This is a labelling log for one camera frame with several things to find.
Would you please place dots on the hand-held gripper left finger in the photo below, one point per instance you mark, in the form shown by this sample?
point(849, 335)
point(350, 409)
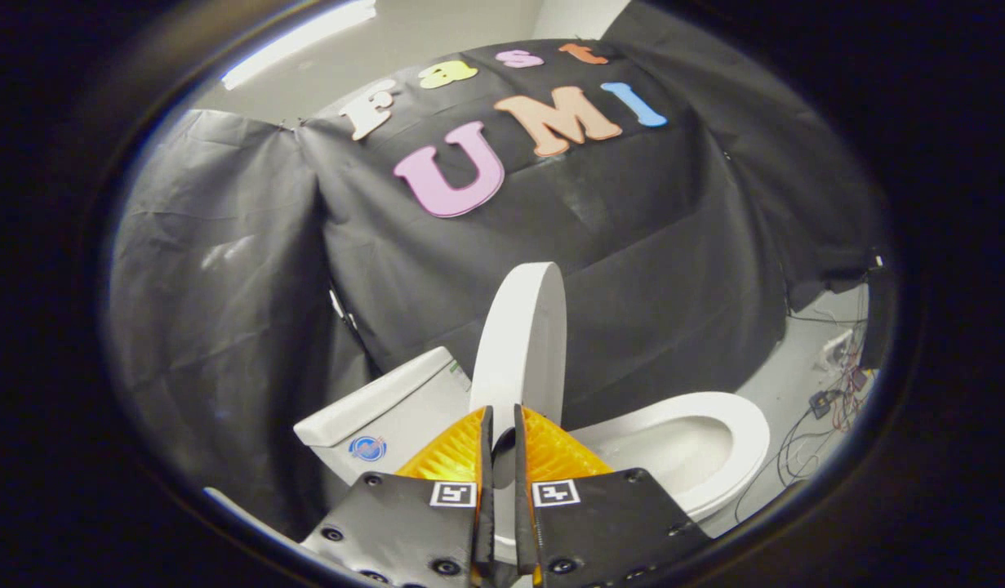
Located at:
point(486, 523)

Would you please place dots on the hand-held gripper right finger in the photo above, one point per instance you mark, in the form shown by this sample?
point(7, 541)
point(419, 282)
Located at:
point(524, 523)

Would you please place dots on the white toilet lid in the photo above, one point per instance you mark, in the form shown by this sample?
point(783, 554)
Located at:
point(522, 343)

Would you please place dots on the white toilet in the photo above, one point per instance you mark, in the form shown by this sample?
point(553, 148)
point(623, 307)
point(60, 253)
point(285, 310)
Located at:
point(404, 408)

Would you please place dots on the black backdrop cloth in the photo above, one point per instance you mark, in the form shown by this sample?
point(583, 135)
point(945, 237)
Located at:
point(633, 245)

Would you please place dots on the small black device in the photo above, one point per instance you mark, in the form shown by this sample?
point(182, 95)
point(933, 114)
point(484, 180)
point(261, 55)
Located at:
point(820, 403)

